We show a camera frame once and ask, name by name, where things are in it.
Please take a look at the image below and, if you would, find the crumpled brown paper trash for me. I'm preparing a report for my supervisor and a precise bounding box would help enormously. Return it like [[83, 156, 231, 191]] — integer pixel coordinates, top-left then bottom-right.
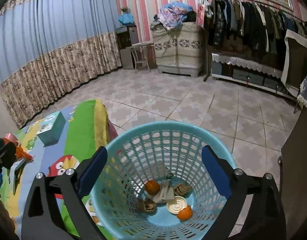
[[173, 183, 192, 197]]

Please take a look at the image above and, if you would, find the crumpled grey paper trash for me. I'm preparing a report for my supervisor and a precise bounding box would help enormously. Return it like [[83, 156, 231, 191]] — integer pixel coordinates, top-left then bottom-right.
[[149, 180, 175, 204]]

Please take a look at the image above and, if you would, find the brown trash scrap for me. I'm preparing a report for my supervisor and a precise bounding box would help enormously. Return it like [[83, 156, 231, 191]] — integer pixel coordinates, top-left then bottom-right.
[[138, 198, 157, 214]]

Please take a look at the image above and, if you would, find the orange snack bag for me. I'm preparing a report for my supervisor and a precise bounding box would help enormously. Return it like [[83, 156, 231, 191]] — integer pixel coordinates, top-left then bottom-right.
[[15, 146, 33, 161]]

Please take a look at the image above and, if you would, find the white paper booklet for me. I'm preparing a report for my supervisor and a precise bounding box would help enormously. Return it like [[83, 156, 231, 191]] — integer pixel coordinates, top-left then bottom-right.
[[9, 157, 26, 195]]

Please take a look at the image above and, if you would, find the teal cardboard box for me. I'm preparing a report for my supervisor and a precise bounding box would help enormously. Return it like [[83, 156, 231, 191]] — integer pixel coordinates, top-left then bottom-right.
[[37, 111, 66, 146]]

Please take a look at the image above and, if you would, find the colourful cartoon table cloth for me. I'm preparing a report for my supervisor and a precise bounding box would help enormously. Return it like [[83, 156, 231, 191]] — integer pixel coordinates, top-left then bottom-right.
[[0, 99, 117, 237]]

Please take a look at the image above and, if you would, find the dark wooden furniture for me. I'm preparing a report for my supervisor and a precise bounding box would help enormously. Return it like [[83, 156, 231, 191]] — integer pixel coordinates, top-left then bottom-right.
[[280, 108, 307, 239]]

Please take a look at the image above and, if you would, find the round metal can lid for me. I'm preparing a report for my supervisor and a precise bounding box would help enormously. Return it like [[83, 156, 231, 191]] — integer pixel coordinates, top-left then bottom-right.
[[166, 196, 188, 215]]

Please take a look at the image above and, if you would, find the teal plastic laundry basket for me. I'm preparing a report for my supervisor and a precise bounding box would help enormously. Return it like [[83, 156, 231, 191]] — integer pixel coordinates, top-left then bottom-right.
[[90, 121, 235, 239]]

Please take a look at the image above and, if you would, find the blue and floral curtain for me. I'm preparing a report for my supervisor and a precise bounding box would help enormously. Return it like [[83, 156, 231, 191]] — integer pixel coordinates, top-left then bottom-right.
[[0, 0, 122, 127]]

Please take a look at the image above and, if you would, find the low shelf with lace cover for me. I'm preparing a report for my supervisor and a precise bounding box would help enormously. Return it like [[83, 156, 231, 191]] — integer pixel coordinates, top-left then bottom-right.
[[211, 53, 296, 100]]

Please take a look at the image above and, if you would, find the white framed board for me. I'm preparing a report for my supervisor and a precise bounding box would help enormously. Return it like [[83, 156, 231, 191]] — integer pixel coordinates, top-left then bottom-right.
[[281, 29, 307, 97]]

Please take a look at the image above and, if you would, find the small folding table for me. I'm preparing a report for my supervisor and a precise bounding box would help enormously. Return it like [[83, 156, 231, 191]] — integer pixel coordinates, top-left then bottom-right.
[[126, 41, 154, 72]]

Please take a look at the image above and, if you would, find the grey water dispenser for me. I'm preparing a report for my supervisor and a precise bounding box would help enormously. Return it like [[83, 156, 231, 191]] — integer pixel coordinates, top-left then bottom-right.
[[115, 25, 139, 69]]

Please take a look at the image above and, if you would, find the blue bag on dispenser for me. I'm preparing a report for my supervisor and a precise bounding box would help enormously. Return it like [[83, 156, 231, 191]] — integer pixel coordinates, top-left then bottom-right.
[[118, 13, 135, 26]]

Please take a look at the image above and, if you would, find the cabinet with patterned cover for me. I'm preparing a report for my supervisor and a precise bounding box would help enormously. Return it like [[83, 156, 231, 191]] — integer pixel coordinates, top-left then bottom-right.
[[152, 22, 205, 77]]

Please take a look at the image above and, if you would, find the clothes rack with garments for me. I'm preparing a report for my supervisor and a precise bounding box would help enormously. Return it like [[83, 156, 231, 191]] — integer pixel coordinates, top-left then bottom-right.
[[201, 0, 307, 70]]

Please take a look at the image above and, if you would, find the pile of colourful clothes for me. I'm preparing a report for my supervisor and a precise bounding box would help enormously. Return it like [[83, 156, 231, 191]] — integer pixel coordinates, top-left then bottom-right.
[[150, 2, 197, 30]]

